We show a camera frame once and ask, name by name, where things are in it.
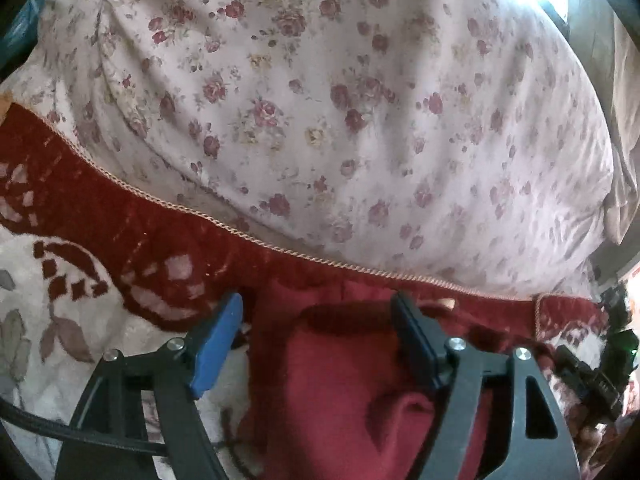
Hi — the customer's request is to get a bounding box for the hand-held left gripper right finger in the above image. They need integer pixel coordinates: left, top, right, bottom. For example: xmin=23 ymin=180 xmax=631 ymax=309
xmin=390 ymin=291 xmax=582 ymax=480

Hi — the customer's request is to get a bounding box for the black braided cable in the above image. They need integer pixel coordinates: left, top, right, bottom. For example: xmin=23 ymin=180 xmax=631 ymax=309
xmin=0 ymin=396 xmax=168 ymax=458

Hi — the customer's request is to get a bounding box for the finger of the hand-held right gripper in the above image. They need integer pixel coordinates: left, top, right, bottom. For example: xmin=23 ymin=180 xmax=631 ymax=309
xmin=554 ymin=344 xmax=623 ymax=418

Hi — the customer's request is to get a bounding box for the dark red fleece garment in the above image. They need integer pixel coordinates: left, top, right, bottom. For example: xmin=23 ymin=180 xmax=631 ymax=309
xmin=239 ymin=277 xmax=553 ymax=480

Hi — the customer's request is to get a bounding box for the teal plastic bag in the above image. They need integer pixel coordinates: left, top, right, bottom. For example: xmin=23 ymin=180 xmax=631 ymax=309
xmin=6 ymin=0 xmax=48 ymax=51

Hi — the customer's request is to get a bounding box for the beige cloth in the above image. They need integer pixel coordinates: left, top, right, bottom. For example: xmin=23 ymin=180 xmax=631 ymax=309
xmin=564 ymin=0 xmax=640 ymax=253

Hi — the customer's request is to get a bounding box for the fluffy floral leaf-print blanket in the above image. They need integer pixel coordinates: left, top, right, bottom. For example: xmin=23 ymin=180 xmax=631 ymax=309
xmin=0 ymin=91 xmax=640 ymax=480

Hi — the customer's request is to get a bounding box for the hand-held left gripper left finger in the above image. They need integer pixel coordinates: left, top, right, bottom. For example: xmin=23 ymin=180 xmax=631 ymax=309
xmin=54 ymin=291 xmax=245 ymax=480

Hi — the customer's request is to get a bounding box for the rose-print floral duvet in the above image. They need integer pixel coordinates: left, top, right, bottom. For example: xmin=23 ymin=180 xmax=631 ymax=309
xmin=0 ymin=0 xmax=617 ymax=302

